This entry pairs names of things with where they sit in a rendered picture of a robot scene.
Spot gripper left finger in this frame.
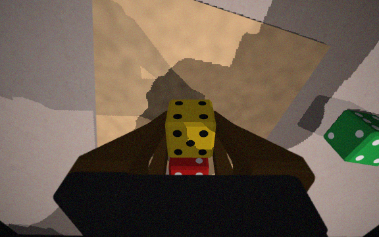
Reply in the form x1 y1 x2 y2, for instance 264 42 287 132
68 111 168 174

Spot green dice with white pips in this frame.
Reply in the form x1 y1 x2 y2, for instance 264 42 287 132
324 110 379 166

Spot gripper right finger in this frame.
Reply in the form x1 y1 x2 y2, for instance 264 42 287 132
213 111 315 192

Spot red dice with white pips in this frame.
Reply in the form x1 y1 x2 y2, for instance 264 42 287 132
168 157 209 175

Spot yellow dice with black pips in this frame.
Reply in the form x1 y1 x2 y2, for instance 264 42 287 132
165 99 216 158

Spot tan mat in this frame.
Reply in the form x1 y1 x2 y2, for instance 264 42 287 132
92 0 331 147

